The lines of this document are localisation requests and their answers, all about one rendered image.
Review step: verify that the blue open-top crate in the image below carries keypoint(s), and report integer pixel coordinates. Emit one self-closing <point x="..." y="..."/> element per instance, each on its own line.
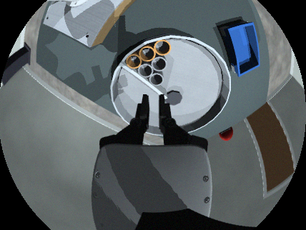
<point x="242" y="45"/>

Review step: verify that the bronze bushing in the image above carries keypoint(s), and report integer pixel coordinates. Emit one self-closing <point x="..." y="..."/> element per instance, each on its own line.
<point x="130" y="63"/>
<point x="162" y="52"/>
<point x="147" y="58"/>

